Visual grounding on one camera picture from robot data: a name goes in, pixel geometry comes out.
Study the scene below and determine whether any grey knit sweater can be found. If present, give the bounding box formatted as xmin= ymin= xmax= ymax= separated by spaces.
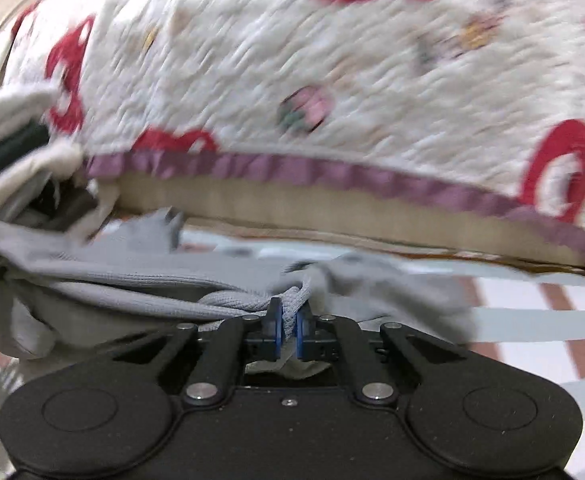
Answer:
xmin=0 ymin=209 xmax=476 ymax=360

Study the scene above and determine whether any beige bed base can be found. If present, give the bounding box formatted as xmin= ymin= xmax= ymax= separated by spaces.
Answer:
xmin=114 ymin=172 xmax=585 ymax=274

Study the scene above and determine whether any dark grey folded garment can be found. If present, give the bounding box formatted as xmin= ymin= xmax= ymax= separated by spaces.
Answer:
xmin=15 ymin=179 xmax=98 ymax=232

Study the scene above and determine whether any checkered happy dog rug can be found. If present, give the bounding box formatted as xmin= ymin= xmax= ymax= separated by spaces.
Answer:
xmin=0 ymin=219 xmax=585 ymax=480

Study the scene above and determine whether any cream folded ribbed garment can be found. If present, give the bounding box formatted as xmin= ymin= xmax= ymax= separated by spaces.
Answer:
xmin=0 ymin=140 xmax=83 ymax=208

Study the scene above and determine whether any black folded garment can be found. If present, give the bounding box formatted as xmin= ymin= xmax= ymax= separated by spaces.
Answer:
xmin=0 ymin=122 xmax=50 ymax=172

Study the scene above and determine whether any white quilted bear bedspread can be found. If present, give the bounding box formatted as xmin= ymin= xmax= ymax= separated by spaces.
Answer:
xmin=0 ymin=0 xmax=585 ymax=231

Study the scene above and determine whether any white folded garment top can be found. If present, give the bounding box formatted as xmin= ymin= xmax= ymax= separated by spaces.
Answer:
xmin=0 ymin=82 xmax=60 ymax=142

